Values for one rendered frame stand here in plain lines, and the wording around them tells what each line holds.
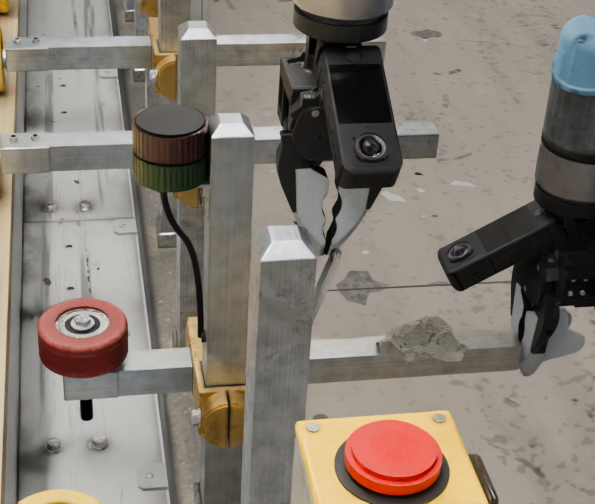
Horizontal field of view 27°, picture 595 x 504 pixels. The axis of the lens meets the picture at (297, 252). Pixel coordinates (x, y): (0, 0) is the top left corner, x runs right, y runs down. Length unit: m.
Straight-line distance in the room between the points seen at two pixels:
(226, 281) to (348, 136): 0.22
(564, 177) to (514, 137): 2.43
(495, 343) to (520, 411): 1.31
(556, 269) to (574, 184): 0.09
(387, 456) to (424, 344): 0.69
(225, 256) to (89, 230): 0.79
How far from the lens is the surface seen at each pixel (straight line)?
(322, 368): 1.18
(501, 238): 1.16
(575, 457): 2.46
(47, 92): 2.21
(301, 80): 0.98
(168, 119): 0.99
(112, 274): 1.72
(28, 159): 1.31
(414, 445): 0.52
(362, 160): 0.89
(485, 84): 3.84
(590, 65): 1.07
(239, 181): 1.01
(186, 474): 1.28
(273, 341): 0.78
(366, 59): 0.94
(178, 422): 1.34
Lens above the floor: 1.57
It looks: 33 degrees down
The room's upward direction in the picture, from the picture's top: 4 degrees clockwise
